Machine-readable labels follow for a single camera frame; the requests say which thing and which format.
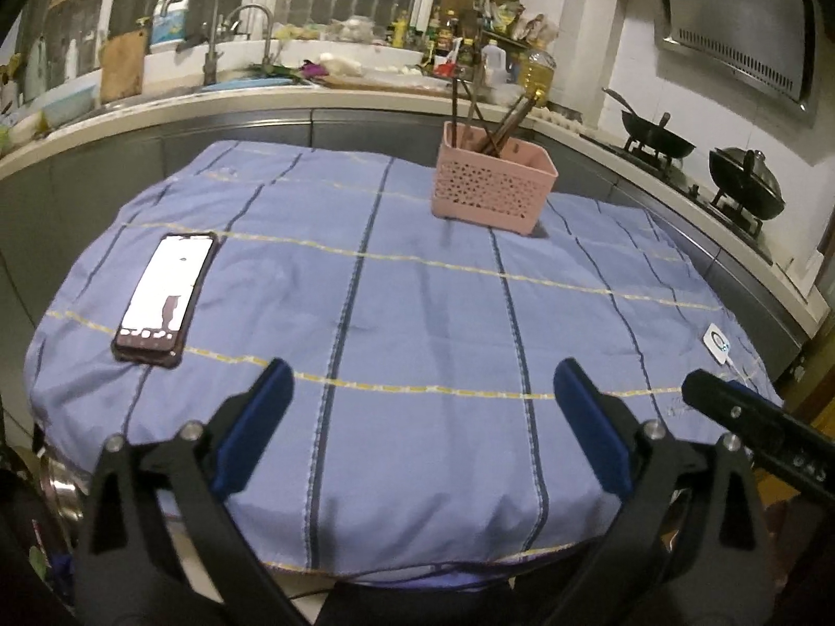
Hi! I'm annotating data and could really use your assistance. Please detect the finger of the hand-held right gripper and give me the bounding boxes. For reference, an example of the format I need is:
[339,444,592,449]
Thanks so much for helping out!
[682,368,835,503]

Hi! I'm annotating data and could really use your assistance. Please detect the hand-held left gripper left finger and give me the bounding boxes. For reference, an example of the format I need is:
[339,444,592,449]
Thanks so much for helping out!
[75,357,307,626]

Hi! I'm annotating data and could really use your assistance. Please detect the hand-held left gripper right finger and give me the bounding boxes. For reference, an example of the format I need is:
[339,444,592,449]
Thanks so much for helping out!
[553,357,784,626]

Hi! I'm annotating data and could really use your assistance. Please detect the pink perforated plastic basket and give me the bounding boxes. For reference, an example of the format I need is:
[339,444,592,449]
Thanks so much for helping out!
[431,120,559,236]

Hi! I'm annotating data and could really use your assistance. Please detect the brown wooden chopstick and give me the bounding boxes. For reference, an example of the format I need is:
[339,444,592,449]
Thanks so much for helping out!
[489,99,526,155]
[481,104,519,151]

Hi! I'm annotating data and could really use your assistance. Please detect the smartphone in dark case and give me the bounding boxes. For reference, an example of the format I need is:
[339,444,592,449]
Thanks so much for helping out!
[112,232,219,369]

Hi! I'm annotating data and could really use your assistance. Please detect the blue striped tablecloth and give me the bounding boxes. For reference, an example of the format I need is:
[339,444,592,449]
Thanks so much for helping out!
[22,139,784,578]

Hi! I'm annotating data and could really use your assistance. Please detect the steel pot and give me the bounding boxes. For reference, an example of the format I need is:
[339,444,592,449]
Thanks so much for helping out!
[38,450,89,523]

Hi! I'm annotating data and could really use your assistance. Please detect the gas stove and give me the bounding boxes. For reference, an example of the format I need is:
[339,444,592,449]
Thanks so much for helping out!
[580,129,777,263]

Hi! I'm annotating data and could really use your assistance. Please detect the black wok with lid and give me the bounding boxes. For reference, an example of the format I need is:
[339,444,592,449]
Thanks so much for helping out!
[708,147,787,223]

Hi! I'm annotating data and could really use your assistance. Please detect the light bamboo chopstick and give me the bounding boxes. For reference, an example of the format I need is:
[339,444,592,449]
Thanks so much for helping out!
[496,95,531,156]
[502,97,537,158]

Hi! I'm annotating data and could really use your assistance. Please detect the yellow cooking oil bottle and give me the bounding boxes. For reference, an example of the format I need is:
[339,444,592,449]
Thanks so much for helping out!
[518,45,559,109]

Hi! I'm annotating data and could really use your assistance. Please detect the white plastic jug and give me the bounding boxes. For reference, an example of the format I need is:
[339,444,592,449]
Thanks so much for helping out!
[481,39,510,86]

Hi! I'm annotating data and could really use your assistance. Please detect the wooden cutting board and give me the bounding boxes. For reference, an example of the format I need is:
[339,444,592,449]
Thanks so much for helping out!
[99,31,148,104]

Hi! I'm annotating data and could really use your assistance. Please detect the square metal faucet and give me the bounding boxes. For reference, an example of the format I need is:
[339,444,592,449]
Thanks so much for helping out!
[163,0,221,86]

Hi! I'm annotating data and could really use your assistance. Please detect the curved metal faucet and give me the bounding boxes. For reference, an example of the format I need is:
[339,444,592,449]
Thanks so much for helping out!
[222,3,276,74]

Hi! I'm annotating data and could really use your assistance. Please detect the steel range hood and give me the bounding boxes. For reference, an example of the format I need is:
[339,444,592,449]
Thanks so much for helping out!
[652,0,824,128]

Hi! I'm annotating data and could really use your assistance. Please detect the dish soap bottle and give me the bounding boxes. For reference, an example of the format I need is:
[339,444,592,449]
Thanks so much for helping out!
[150,0,194,53]

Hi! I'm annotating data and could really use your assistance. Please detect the group of condiment bottles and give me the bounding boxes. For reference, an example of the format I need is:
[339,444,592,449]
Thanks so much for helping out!
[388,5,481,78]

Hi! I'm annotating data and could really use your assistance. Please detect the pile of food packets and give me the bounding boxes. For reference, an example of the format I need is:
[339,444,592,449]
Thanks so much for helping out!
[470,0,562,46]

